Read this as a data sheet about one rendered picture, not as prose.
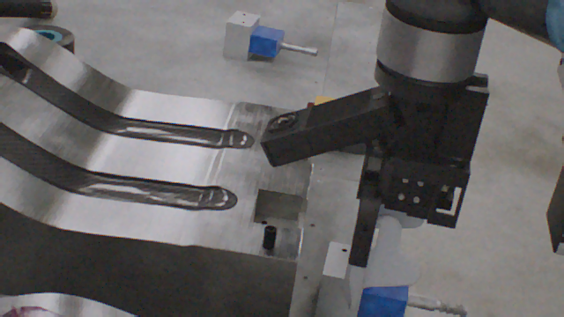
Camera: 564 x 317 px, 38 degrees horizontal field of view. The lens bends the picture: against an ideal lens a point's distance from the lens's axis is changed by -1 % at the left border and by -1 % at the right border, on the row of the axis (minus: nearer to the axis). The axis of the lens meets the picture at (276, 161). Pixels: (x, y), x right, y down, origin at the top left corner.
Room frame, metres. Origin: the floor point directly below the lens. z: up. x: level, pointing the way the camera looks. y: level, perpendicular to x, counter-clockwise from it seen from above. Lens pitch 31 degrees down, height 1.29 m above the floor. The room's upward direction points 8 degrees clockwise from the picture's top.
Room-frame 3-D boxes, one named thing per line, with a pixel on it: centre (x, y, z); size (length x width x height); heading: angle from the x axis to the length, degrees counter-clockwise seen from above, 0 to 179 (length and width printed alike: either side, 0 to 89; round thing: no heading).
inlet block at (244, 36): (1.11, 0.03, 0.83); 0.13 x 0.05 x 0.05; 79
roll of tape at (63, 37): (1.00, 0.33, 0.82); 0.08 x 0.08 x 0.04
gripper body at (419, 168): (0.58, -0.11, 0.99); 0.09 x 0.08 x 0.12; 83
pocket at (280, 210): (0.59, -0.01, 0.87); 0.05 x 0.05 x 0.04; 87
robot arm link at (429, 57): (0.58, -0.10, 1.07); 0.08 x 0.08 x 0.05
